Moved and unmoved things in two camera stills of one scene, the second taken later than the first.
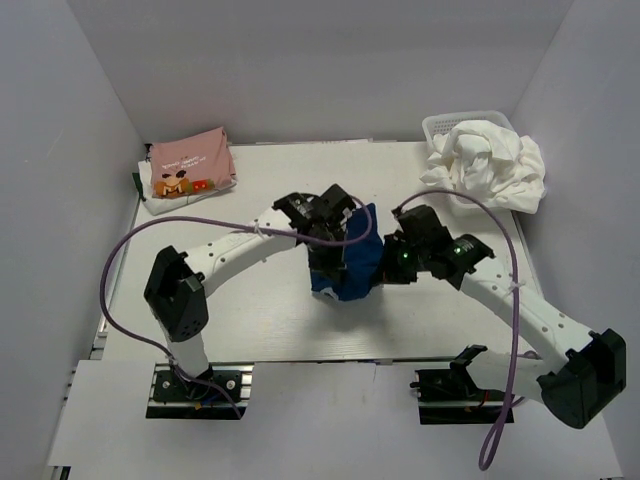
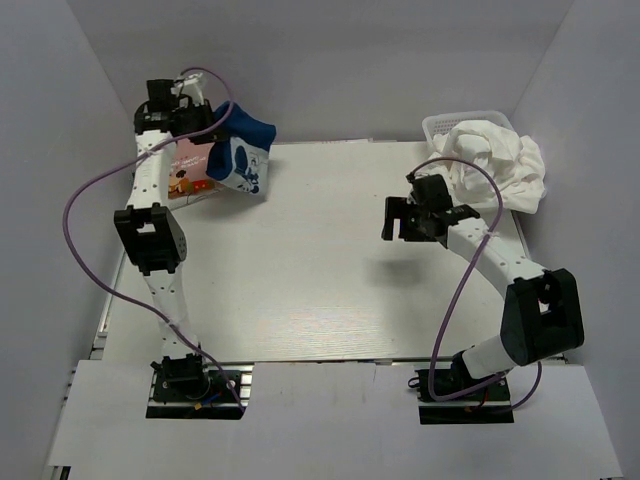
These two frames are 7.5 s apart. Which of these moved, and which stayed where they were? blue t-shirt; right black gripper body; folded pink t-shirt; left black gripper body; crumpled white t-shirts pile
Moved: right black gripper body; blue t-shirt; left black gripper body
Stayed: folded pink t-shirt; crumpled white t-shirts pile
